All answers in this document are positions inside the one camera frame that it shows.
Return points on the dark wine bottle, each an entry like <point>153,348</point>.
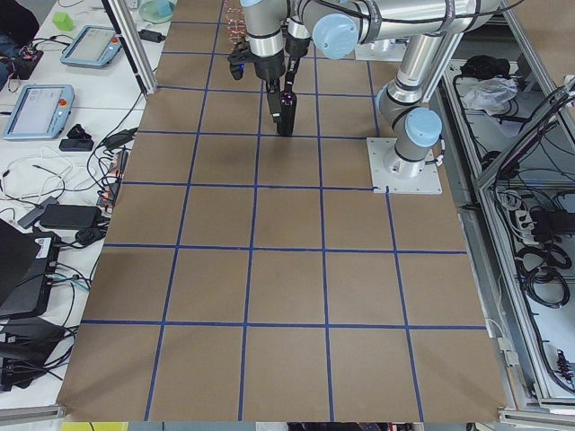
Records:
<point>288,102</point>

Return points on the blue teach pendant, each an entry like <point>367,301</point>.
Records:
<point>41,112</point>
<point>94,47</point>

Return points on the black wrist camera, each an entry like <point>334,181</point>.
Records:
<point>237,59</point>

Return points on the blue teach pendant far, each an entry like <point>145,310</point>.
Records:
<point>94,47</point>

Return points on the white crumpled cloth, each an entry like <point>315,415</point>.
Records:
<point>492,96</point>

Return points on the black power adapter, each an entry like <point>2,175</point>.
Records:
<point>152,36</point>

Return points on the black power brick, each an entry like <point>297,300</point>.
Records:
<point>69,216</point>

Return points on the blue teach pendant near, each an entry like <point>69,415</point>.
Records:
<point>41,112</point>

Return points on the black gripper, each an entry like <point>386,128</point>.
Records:
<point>268,70</point>

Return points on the green block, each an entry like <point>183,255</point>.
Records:
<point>63,21</point>

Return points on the brown gridded table mat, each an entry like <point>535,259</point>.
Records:
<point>247,276</point>

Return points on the green glass plate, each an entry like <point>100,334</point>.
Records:
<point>148,13</point>

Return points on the copper wire wine basket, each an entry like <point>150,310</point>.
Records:
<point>235,22</point>

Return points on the blue foam block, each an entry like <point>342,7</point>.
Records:
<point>164,7</point>

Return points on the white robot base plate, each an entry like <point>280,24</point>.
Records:
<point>390,174</point>

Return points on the aluminium frame post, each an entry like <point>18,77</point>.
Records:
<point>122,22</point>

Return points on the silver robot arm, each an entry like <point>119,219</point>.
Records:
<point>279,34</point>

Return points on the black small device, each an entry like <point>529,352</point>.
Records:
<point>77,140</point>

